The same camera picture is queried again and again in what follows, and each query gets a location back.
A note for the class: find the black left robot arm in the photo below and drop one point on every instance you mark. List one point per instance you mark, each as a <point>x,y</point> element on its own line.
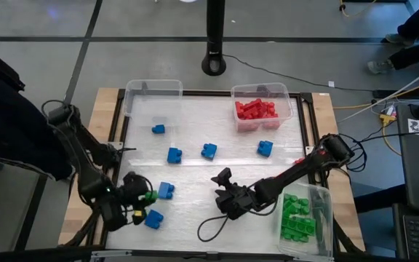
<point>86,171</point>

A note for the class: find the white textured table mat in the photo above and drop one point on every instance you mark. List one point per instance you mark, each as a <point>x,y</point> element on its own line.
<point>213,123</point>

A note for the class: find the green toy building block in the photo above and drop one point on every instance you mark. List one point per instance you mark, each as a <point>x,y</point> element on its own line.
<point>302,202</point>
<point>293,209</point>
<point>290,198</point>
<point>288,234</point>
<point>152,196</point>
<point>302,238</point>
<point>289,217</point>

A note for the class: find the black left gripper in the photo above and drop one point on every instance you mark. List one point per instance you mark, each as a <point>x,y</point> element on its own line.
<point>135,191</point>

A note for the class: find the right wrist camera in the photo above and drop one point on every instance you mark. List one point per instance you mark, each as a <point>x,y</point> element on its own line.
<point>226,172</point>

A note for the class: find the black table frame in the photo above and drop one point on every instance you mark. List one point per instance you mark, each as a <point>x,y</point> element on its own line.
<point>209,93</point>

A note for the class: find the black standing pole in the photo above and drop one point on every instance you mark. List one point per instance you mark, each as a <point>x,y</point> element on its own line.
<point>215,36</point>

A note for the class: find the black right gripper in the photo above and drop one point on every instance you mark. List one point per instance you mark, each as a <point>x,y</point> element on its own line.
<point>236,202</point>

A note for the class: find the person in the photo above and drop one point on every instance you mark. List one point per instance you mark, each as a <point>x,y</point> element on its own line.
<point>6,120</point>

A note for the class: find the black metal rail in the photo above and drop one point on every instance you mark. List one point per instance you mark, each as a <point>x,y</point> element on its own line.
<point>31,254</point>

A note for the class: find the white floor tag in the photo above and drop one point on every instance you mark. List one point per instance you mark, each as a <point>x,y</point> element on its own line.
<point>331,83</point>

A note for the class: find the clear plastic bin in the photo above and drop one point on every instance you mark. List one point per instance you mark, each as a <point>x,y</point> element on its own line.
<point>322,218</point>
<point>284,95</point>
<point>153,98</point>

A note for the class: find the yellow power plug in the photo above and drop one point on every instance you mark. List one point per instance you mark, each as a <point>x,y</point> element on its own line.
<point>387,119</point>

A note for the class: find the blue toy building block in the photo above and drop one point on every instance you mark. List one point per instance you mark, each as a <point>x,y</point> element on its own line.
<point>175,155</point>
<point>265,148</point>
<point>153,219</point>
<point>158,129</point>
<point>166,190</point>
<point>209,151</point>

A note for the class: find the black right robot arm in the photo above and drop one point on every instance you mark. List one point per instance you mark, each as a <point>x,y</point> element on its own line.
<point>297,171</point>

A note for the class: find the person's shoe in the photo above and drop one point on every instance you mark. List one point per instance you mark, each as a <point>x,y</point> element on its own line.
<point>395,38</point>
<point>380,67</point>

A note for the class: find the long green building block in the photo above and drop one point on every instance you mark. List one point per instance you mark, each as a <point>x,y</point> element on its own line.
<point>301,226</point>

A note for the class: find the dark blue desk beam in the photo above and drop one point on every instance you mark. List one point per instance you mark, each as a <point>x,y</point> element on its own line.
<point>380,198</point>

